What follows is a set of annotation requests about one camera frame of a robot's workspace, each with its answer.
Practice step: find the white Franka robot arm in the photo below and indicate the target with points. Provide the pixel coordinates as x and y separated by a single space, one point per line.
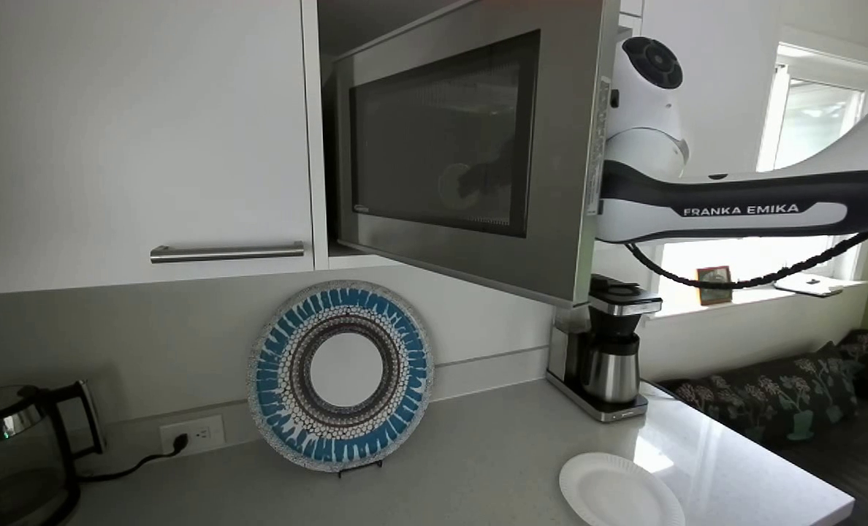
645 190

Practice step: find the stainless microwave door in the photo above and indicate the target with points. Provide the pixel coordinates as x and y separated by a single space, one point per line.
473 142

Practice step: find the blue patterned decorative plate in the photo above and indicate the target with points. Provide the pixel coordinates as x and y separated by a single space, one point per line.
341 375

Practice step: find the black steel coffee maker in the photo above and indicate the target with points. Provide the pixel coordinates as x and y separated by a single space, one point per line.
595 350

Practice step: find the white plate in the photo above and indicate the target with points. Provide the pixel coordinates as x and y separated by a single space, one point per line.
607 490

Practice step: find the white cabinet beside window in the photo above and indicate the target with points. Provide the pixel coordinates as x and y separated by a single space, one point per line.
725 52

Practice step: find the white upper cabinet door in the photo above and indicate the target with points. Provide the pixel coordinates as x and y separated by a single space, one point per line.
137 123

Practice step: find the patterned dark cushion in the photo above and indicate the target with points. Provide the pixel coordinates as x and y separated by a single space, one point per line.
785 402

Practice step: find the window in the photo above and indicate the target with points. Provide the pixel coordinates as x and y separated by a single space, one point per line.
816 100

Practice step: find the steel electric kettle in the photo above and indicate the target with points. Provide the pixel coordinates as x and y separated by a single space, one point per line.
42 436

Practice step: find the steel cabinet handle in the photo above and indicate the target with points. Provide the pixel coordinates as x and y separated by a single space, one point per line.
227 252

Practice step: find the small picture frame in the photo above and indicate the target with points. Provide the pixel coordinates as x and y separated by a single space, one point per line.
715 284

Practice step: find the white wall outlet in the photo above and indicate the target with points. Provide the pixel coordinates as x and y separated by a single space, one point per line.
202 433

